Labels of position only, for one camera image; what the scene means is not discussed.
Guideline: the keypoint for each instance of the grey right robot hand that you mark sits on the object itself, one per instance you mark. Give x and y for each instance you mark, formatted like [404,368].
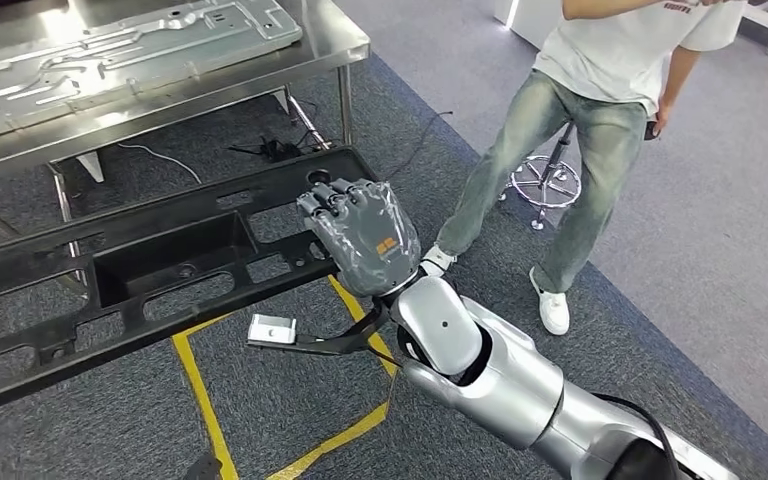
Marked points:
[371,238]

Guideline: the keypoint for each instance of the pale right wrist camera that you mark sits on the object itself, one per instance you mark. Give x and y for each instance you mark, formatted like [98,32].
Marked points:
[271,329]

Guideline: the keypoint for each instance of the black handheld remote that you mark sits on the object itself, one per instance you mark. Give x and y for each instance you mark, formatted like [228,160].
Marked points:
[652,131]

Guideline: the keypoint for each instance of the stamped grey metal panel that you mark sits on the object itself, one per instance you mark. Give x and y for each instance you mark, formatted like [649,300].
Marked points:
[126,60]

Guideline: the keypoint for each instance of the person's left forearm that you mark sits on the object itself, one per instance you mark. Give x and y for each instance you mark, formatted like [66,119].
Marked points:
[679,79]

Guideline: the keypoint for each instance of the stainless steel workbench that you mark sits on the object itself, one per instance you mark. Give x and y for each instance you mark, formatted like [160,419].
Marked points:
[321,43]

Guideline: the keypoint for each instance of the yellow floor tape square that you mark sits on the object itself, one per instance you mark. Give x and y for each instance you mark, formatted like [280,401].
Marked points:
[208,411]

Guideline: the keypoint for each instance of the black robot body part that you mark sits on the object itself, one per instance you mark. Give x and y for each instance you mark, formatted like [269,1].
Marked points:
[202,467]

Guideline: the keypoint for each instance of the person's left hand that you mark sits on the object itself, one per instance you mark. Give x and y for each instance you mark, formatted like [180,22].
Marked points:
[662,119]

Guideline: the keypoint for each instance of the person's right forearm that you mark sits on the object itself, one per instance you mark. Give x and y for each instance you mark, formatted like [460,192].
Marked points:
[609,6]

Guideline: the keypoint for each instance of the white cabinet with light strip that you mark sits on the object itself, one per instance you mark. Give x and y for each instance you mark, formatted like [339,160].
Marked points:
[530,13]

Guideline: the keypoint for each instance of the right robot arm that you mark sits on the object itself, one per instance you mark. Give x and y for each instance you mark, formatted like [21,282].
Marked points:
[510,391]

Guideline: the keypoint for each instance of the black plastic frame part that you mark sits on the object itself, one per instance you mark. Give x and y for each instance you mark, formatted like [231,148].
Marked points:
[159,258]

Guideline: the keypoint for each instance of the person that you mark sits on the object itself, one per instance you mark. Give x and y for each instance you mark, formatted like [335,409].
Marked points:
[596,53]

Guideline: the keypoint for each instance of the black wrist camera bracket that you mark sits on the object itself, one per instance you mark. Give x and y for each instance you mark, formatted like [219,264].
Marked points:
[344,343]

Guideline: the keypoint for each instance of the chrome stool base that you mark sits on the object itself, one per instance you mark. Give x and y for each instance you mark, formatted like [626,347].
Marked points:
[546,182]

